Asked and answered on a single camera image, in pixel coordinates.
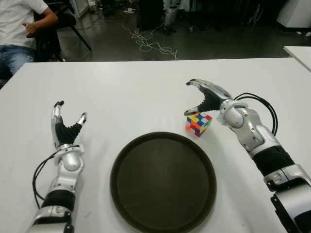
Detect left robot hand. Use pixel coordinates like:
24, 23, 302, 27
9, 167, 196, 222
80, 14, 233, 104
50, 100, 88, 149

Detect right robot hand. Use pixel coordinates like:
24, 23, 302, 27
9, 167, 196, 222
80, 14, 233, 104
184, 78, 234, 117

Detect multicoloured Rubik's cube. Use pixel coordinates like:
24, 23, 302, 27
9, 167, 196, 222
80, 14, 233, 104
186, 112, 213, 138

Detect dark round plate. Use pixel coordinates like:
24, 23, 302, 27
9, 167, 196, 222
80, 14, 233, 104
109, 131, 217, 233

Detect black office chair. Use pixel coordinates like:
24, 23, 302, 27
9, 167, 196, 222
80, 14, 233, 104
26, 9, 92, 63

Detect grey humanoid robot legs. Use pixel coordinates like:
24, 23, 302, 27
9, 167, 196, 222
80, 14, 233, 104
162, 0, 182, 34

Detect metal folding stand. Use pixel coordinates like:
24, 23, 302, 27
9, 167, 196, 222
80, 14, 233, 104
246, 0, 265, 29

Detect white side table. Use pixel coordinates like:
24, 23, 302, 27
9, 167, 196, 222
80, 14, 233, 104
283, 45, 311, 72

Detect tall black cabinet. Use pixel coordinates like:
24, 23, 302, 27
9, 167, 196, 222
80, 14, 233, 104
137, 0, 166, 31

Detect white cabinet black base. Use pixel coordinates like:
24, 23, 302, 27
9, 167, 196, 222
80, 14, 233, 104
276, 0, 311, 32

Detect seated person white shirt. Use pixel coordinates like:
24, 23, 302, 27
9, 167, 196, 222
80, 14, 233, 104
0, 0, 59, 76

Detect white framed cabinet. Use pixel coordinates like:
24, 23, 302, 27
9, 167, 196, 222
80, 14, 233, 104
70, 0, 89, 19

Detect left arm black cables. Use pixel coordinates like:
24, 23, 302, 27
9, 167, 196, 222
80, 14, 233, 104
33, 145, 80, 209

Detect arm black cables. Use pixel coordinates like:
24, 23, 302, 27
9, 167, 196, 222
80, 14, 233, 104
233, 92, 279, 135
33, 145, 80, 209

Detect right arm black cables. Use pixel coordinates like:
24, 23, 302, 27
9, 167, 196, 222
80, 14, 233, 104
233, 92, 279, 135

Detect tangled white floor cable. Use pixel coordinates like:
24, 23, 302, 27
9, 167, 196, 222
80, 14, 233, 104
121, 17, 178, 61

